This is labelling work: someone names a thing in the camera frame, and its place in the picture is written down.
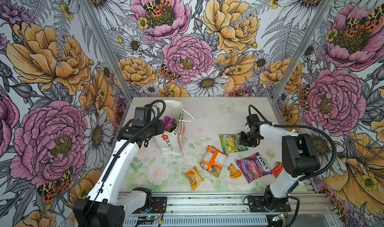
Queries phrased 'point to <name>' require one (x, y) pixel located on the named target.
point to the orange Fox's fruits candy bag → (213, 160)
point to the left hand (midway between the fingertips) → (160, 131)
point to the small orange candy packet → (234, 173)
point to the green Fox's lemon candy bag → (230, 143)
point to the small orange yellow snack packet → (194, 177)
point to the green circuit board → (279, 218)
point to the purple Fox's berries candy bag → (253, 167)
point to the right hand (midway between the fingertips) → (241, 147)
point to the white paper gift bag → (170, 142)
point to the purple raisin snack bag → (169, 123)
